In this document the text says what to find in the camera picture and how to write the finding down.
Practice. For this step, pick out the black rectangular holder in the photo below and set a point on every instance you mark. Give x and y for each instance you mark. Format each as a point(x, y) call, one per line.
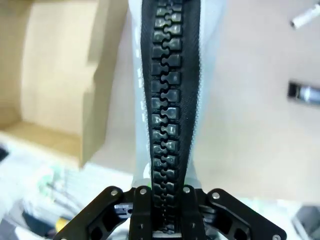
point(303, 93)

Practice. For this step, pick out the white plastic packaging pile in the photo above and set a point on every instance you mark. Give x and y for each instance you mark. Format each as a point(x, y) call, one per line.
point(37, 190)

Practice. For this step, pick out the large cardboard box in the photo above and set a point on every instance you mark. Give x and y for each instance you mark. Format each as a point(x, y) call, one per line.
point(55, 87)

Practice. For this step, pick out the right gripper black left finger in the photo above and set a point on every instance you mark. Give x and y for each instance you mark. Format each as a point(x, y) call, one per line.
point(142, 212)

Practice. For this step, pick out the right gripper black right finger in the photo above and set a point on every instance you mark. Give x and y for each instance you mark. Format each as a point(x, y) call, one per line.
point(191, 212)

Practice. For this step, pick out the grey zippered pencil case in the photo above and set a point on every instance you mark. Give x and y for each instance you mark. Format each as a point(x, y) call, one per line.
point(167, 100)

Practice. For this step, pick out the white cylindrical tube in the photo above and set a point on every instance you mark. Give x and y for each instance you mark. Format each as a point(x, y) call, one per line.
point(303, 18)

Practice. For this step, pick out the grey bin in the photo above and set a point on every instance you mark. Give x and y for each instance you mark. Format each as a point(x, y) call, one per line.
point(307, 221)

